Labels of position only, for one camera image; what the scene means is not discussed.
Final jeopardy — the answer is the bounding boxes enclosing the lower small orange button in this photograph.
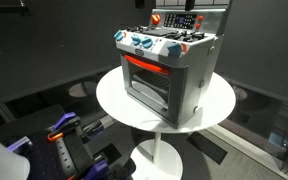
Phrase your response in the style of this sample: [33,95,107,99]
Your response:
[195,23,201,29]

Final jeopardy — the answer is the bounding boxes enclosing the white round side table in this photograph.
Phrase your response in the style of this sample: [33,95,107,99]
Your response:
[96,66,236,180]

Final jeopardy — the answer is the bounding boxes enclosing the large orange stove knob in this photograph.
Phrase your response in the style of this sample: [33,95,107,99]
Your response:
[151,14,160,25]

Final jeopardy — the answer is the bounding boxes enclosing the blue far left knob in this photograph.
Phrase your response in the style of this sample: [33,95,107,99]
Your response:
[114,30,124,41]

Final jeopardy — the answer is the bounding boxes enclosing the black perforated mounting board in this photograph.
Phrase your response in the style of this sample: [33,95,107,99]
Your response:
[3,128,97,180]

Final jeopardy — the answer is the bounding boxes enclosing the upper small orange button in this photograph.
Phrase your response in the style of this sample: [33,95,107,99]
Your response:
[198,15,204,21]

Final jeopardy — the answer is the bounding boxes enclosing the purple black clamp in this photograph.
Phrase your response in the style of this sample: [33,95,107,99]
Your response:
[47,112,104,143]
[67,159,136,180]

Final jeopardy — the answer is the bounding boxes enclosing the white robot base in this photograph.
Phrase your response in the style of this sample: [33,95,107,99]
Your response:
[0,143,30,180]

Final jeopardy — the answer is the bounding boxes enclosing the upper purple black clamp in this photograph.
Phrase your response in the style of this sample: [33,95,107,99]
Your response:
[47,112,104,143]

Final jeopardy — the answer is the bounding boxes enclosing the blue knob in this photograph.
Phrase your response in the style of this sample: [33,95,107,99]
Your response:
[132,36,141,46]
[114,30,124,41]
[167,43,182,58]
[142,38,153,48]

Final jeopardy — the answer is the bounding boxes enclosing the small orange button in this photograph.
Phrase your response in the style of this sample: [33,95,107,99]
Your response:
[198,15,204,21]
[195,23,201,29]

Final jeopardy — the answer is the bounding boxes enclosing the orange oven door handle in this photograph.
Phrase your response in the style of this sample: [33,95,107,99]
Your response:
[124,55,170,75]

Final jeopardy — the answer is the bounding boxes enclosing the grey toy stove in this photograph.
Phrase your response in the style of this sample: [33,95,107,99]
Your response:
[114,8,229,128]

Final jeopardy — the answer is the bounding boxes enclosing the blue right knob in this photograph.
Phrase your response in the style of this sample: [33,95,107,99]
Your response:
[167,43,182,58]

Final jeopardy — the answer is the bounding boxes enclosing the lower purple black clamp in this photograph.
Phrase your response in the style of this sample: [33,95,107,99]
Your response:
[67,159,136,180]

